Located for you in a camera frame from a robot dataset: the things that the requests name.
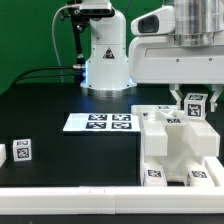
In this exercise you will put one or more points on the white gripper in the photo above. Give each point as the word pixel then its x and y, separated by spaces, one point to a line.
pixel 157 60

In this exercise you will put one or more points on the white chair back part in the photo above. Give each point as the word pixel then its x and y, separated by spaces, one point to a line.
pixel 166 131

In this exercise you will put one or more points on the white chair seat part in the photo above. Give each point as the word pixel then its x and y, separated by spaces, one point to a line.
pixel 172 166

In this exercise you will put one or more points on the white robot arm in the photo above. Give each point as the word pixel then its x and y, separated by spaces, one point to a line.
pixel 182 42

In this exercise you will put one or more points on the printed marker sheet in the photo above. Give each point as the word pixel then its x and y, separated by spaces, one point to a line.
pixel 118 122

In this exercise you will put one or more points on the small white tagged cube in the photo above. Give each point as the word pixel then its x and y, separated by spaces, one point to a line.
pixel 22 150

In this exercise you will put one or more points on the white block left edge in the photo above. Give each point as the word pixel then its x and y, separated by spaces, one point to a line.
pixel 2 154

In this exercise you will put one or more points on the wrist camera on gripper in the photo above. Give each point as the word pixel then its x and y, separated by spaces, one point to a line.
pixel 158 22

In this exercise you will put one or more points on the white frame wall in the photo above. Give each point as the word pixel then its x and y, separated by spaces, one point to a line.
pixel 118 200

